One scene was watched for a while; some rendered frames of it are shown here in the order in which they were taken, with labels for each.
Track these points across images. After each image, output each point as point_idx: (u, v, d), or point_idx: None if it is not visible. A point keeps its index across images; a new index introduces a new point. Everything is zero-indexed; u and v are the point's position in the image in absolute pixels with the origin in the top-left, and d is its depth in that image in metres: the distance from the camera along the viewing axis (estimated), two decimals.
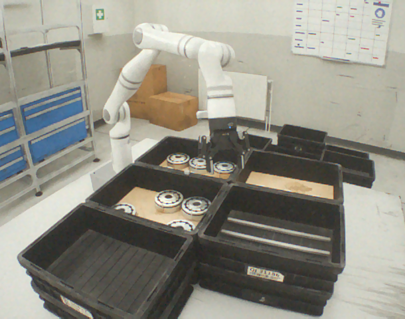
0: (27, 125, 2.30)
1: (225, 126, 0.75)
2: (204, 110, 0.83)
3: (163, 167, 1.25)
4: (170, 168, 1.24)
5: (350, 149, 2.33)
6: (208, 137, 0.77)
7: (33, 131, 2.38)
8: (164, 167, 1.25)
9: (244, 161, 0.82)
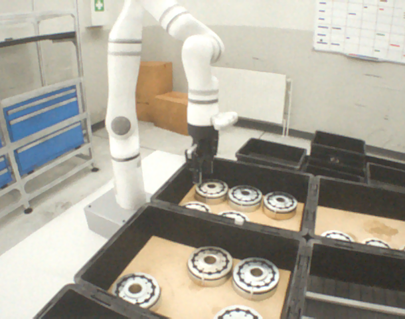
0: (12, 131, 1.90)
1: None
2: (230, 113, 0.68)
3: (193, 203, 0.84)
4: (204, 205, 0.83)
5: (390, 160, 1.92)
6: None
7: (20, 138, 1.97)
8: (193, 203, 0.84)
9: (192, 177, 0.73)
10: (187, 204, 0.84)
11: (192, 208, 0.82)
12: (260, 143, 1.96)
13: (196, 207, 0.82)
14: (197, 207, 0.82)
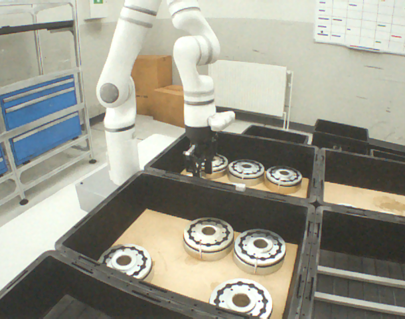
0: (8, 120, 1.84)
1: None
2: (228, 113, 0.68)
3: (190, 176, 0.79)
4: (203, 178, 0.78)
5: (393, 149, 1.87)
6: None
7: (16, 127, 1.92)
8: (191, 176, 0.79)
9: None
10: None
11: None
12: (261, 130, 1.91)
13: None
14: None
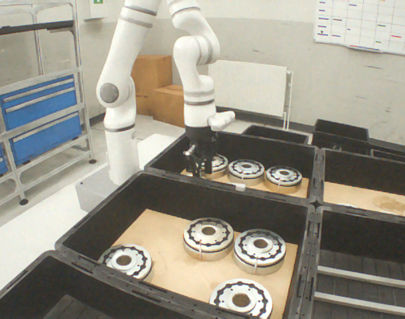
0: (8, 120, 1.84)
1: None
2: (228, 113, 0.68)
3: (190, 176, 0.79)
4: (203, 178, 0.78)
5: (393, 149, 1.87)
6: None
7: (16, 127, 1.92)
8: (191, 176, 0.79)
9: None
10: None
11: None
12: (261, 130, 1.91)
13: None
14: None
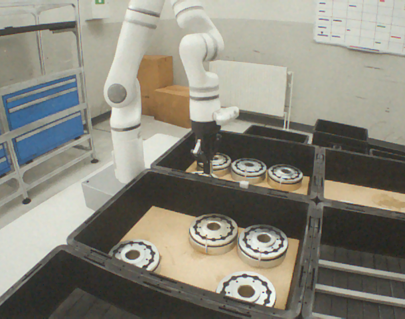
0: (11, 120, 1.87)
1: None
2: (232, 108, 0.70)
3: (199, 173, 0.82)
4: (211, 174, 0.81)
5: (392, 149, 1.89)
6: None
7: (19, 127, 1.94)
8: (199, 173, 0.82)
9: (203, 168, 0.78)
10: (193, 173, 0.82)
11: None
12: (261, 130, 1.94)
13: None
14: None
